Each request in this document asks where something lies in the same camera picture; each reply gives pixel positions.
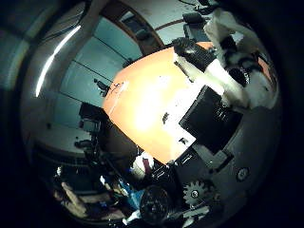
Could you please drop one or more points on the black monitor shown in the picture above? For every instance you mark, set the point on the black monitor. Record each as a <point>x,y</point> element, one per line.
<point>91,110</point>

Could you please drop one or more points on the person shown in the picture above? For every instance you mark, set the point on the person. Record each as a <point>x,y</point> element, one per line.
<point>76,199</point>

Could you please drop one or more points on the black camera on stand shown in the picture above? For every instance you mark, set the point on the black camera on stand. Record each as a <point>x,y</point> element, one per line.
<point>102,85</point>

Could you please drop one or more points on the white and red bottle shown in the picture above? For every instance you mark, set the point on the white and red bottle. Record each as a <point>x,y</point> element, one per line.
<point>139,166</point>

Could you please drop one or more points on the long ceiling light strip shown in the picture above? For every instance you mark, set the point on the long ceiling light strip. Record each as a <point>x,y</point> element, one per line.
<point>47,68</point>

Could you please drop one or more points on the blue plastic object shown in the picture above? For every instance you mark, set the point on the blue plastic object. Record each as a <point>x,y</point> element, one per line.
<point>131,193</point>

